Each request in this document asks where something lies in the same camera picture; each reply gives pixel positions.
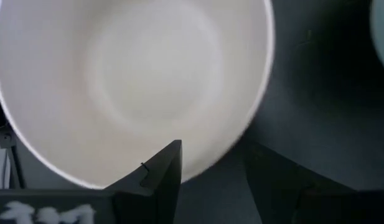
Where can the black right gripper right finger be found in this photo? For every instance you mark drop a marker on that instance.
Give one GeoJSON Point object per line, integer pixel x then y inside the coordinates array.
{"type": "Point", "coordinates": [279, 193]}

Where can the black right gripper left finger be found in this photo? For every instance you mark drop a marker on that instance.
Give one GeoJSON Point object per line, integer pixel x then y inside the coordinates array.
{"type": "Point", "coordinates": [160, 186]}

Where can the large cream smooth bowl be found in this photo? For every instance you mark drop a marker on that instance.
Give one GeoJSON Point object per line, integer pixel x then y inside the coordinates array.
{"type": "Point", "coordinates": [132, 87]}

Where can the mint green ribbed bowl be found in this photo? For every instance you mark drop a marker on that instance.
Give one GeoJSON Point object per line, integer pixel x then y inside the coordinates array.
{"type": "Point", "coordinates": [383, 31]}

